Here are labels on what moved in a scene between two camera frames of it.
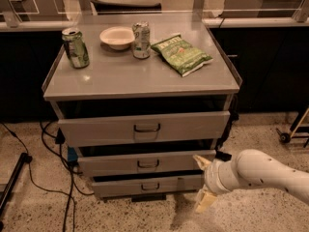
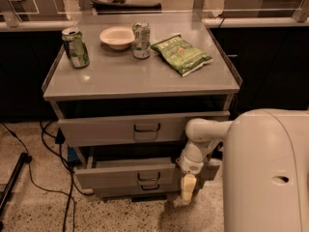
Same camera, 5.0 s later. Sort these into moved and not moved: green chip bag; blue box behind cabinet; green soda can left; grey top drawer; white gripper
Moved: white gripper
Not moved: green soda can left; grey top drawer; blue box behind cabinet; green chip bag
